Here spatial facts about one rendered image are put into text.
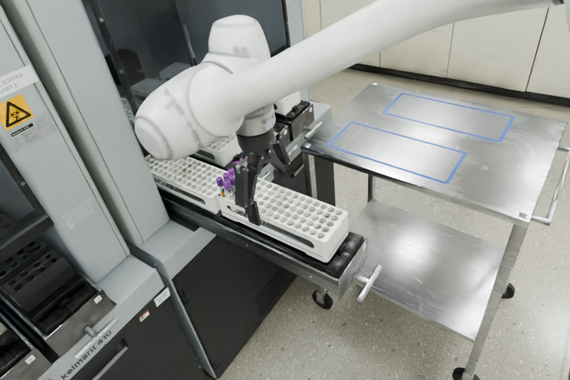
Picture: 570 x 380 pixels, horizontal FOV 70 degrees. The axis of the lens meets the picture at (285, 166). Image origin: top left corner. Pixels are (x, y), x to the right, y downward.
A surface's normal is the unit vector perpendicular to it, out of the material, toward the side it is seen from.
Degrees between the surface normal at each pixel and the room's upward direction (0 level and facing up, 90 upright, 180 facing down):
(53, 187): 90
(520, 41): 90
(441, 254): 0
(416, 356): 0
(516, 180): 0
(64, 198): 90
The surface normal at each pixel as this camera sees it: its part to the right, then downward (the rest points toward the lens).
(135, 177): 0.82, 0.28
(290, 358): -0.11, -0.78
